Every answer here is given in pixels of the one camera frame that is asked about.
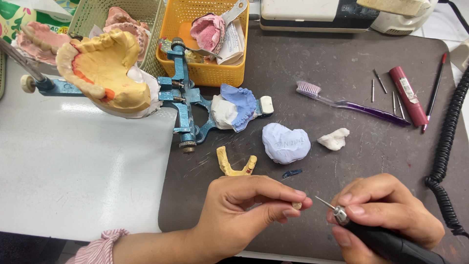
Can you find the person's right hand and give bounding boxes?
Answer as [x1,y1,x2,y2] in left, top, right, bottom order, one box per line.
[326,173,446,264]

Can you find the person's left hand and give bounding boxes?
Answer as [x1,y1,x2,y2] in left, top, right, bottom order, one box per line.
[191,175,314,263]

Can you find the black dental handpiece with bur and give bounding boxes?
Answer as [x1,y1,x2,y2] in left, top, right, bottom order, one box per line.
[315,195,446,264]

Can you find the small yellow arch cast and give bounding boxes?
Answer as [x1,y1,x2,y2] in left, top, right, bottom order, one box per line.
[216,146,258,177]

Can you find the dark grey work mat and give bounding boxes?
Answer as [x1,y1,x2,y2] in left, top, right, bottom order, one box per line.
[158,25,469,263]

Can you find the white putty lump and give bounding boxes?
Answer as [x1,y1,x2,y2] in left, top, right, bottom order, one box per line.
[317,128,350,151]

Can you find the light blue plaster cast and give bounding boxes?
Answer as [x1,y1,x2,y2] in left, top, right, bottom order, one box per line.
[262,123,311,165]

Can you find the purple clear toothbrush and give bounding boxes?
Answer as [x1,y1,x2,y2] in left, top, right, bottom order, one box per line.
[296,81,412,127]

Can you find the dark red tube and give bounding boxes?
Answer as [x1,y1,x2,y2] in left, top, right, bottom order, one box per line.
[389,66,429,128]

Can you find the blue dental cast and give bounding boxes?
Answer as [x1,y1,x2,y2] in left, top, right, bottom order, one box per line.
[220,84,258,133]

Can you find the red and black pencil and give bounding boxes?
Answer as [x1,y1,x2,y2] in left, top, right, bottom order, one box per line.
[421,53,448,134]

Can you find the blue metal dental articulator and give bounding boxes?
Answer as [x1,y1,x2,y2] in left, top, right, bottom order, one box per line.
[0,37,275,154]

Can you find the pink striped sleeve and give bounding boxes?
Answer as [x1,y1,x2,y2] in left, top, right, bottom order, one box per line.
[66,229,130,264]

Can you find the yellow plastic basket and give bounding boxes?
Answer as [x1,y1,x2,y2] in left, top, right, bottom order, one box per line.
[156,0,250,88]

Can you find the white object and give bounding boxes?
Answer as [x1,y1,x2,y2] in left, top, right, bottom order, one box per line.
[449,38,469,73]

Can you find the folded white papers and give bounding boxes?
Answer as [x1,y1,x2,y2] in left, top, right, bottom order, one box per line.
[216,19,246,66]

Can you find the white rounded device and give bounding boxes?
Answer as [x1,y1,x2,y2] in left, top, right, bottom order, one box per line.
[370,0,439,36]

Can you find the pink impression in metal tray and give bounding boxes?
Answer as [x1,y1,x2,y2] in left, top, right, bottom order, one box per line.
[190,0,249,56]

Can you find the large yellow dental cast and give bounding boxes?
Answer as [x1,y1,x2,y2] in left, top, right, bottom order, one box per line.
[56,29,152,114]

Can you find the beige block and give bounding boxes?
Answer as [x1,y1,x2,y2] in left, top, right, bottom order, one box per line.
[356,0,434,17]

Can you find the pink dental model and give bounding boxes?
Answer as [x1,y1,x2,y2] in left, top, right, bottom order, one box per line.
[103,21,151,63]
[106,6,139,27]

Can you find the white and black machine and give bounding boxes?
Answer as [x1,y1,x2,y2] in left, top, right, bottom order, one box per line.
[259,0,380,33]

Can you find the green plastic basket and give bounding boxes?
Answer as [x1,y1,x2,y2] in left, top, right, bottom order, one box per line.
[68,0,168,78]

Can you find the pink denture model with teeth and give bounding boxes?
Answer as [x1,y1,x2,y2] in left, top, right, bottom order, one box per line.
[14,21,72,66]

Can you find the green printed tissue pack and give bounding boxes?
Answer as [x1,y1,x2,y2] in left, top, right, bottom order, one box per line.
[0,0,80,44]

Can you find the black coiled cable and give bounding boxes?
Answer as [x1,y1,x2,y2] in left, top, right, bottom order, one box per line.
[425,0,469,239]

